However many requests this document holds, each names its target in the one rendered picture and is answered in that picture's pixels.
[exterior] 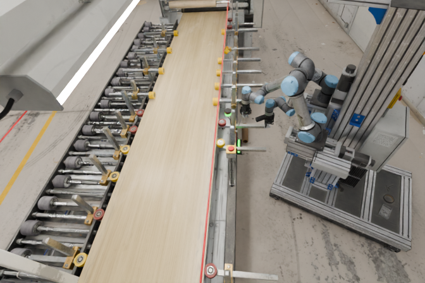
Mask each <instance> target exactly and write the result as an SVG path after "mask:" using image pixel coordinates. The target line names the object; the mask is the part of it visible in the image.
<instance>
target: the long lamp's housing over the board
mask: <svg viewBox="0 0 425 283"><path fill-rule="evenodd" d="M133 1H134V0H90V2H91V3H79V2H78V1H77V2H76V3H75V4H74V5H73V6H71V7H70V8H69V9H67V10H66V11H65V12H64V13H63V14H62V15H61V16H59V17H58V18H57V19H56V20H54V21H53V22H52V23H51V24H50V25H49V26H48V27H46V28H45V29H44V30H43V31H41V33H40V34H38V35H37V36H36V37H34V38H33V39H32V40H31V41H30V42H29V43H28V44H27V45H25V46H24V47H23V48H21V49H20V50H19V51H18V52H17V53H16V54H15V55H13V56H12V57H11V58H10V59H8V60H7V61H6V62H5V63H4V64H3V65H2V66H0V104H1V105H2V106H3V107H4V108H5V106H6V104H7V102H8V99H7V98H6V97H5V96H7V94H9V93H10V91H12V90H13V89H17V90H19V91H21V93H22V94H23V97H22V98H21V99H20V100H19V101H18V102H17V103H14V104H13V106H12V108H11V111H63V109H64V107H63V106H62V105H61V104H60V102H59V101H58V99H57V98H58V97H59V95H60V94H61V93H62V91H63V90H64V89H65V88H66V86H67V85H68V84H69V82H71V80H72V79H73V77H74V76H75V75H76V74H77V73H78V71H79V70H80V68H81V67H82V66H83V65H84V63H85V62H86V61H87V60H88V58H89V57H90V56H91V54H92V53H93V52H94V51H95V49H96V48H97V47H98V45H99V44H100V43H101V42H102V40H103V39H104V38H105V36H106V35H107V34H108V33H109V31H110V30H111V29H112V28H113V27H114V25H115V24H116V22H117V21H118V20H119V19H120V18H121V16H122V15H123V13H124V12H125V11H126V10H127V8H128V7H129V6H130V5H131V3H132V2H133Z"/></svg>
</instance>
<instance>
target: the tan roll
mask: <svg viewBox="0 0 425 283"><path fill-rule="evenodd" d="M221 3H228V1H216V0H174V1H169V4H164V6H169V8H170V9H173V8H201V7H216V4H221Z"/></svg>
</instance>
